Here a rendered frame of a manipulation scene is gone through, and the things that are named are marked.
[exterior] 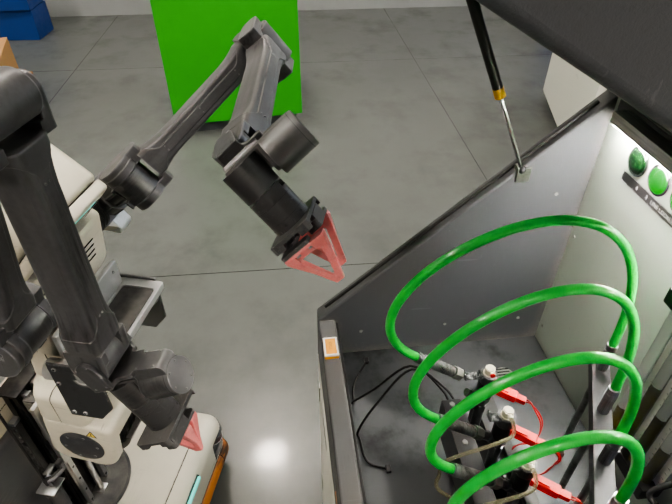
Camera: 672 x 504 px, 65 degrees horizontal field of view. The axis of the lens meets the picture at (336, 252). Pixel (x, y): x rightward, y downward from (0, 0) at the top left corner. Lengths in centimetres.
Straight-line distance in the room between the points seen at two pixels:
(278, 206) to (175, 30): 330
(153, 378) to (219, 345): 165
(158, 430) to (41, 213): 41
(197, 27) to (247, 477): 288
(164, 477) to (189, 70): 289
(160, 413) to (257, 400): 137
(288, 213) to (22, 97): 32
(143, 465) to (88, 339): 110
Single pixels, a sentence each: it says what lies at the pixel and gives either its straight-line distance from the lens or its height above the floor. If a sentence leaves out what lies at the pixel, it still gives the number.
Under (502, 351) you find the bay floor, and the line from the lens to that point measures 136.
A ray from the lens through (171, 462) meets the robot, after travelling 184.
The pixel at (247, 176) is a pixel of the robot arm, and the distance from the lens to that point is 68.
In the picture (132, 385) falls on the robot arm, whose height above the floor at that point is 117.
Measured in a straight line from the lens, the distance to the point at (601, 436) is 65.
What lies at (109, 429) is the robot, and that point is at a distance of 131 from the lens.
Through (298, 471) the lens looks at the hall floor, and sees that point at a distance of 207.
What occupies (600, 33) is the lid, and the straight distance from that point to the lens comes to 18.
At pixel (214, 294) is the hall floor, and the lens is 270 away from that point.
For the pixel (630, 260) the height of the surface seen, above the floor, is 135.
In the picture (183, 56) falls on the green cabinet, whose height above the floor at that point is 58.
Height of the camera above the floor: 182
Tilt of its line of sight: 39 degrees down
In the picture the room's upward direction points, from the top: straight up
